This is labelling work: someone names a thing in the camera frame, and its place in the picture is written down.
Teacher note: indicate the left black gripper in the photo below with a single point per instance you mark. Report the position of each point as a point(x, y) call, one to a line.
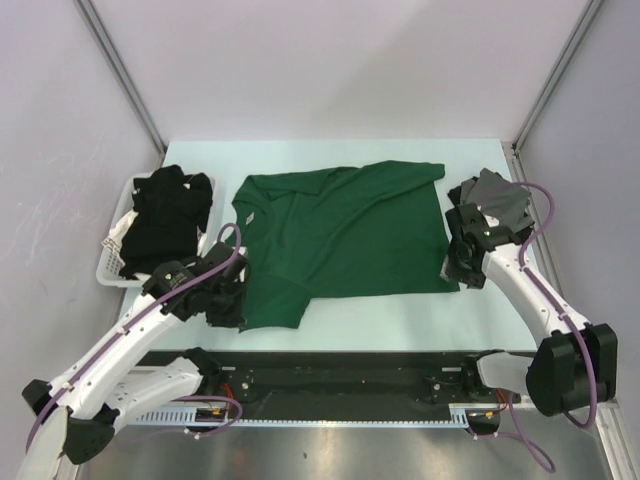
point(235, 317)

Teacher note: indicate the right aluminium corner post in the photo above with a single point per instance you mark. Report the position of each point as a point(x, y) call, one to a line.
point(558, 71)

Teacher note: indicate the left aluminium corner post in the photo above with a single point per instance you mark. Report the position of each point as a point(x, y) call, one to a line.
point(103, 39)

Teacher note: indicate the blue slotted cable duct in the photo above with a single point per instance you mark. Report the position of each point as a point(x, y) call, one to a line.
point(168, 415)

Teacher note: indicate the white t shirt in basket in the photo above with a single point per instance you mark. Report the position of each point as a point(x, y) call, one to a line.
point(115, 236)

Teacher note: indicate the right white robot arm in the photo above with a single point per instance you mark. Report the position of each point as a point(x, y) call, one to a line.
point(575, 362)

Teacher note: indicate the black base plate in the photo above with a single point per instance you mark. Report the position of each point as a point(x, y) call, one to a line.
point(349, 386)

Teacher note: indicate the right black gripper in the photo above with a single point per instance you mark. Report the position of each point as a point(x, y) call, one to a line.
point(474, 279)

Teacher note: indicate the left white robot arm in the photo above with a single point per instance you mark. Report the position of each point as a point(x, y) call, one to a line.
point(79, 412)

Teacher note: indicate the black t shirt in basket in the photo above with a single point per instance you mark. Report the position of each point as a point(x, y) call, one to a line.
point(172, 210)

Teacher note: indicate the aluminium corner post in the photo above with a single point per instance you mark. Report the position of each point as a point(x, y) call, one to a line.
point(558, 71)
point(103, 39)

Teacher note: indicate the green t shirt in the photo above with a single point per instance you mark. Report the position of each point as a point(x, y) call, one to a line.
point(341, 232)

